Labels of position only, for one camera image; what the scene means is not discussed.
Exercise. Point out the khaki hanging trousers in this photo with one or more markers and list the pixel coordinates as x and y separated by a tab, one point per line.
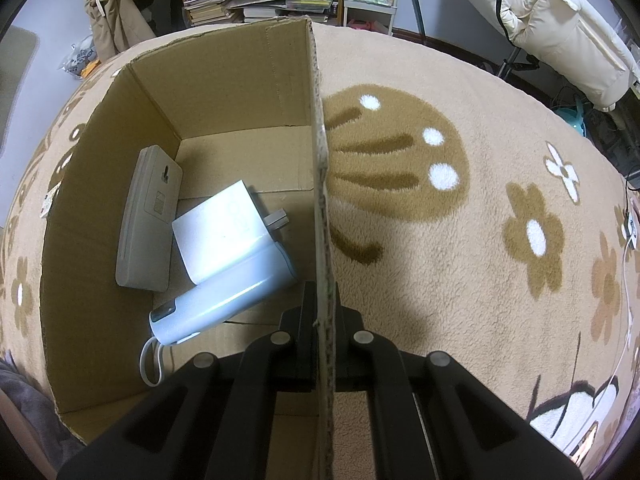
116	26

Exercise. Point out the beige patterned carpet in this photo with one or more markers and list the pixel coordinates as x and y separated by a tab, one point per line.
461	215

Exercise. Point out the cream puffer coat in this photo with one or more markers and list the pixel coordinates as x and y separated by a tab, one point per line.
573	38

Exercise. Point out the teal fan base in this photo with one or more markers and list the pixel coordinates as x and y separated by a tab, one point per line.
574	116

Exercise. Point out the white remote control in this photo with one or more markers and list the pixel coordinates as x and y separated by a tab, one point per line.
145	238

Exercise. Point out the plastic bag with snacks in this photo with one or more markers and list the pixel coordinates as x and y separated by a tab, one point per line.
82	59

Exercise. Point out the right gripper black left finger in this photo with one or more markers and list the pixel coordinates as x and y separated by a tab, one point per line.
246	416

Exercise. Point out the brown cardboard box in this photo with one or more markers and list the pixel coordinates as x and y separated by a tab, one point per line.
228	104

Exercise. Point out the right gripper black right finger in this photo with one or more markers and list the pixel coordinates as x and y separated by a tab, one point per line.
430	418

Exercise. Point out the stack of books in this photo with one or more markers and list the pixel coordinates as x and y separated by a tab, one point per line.
203	12

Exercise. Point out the white power adapter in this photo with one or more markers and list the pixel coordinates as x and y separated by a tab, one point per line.
220	232

